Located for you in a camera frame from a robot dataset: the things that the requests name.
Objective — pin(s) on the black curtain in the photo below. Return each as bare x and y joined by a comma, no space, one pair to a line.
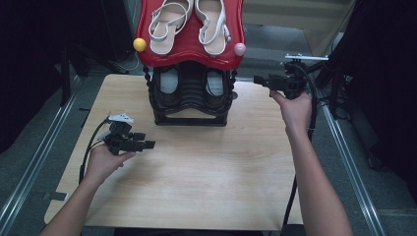
26,65
387,82

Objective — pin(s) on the red and black shoe rack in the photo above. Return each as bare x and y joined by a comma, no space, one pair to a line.
190,55

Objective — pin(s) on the dark metal post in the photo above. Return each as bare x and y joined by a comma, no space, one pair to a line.
65,78

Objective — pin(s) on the person's right hand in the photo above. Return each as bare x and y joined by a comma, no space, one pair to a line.
296,113

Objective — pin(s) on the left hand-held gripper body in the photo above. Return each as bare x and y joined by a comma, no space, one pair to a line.
123,142

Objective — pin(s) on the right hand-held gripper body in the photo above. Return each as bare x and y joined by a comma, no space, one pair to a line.
291,83

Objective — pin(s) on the black leather shoe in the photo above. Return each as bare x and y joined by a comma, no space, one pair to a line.
215,83
168,82

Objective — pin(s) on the metal floor rail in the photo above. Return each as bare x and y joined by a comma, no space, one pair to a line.
347,170
32,164

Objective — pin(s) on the person's left hand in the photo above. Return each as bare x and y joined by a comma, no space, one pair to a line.
103,164

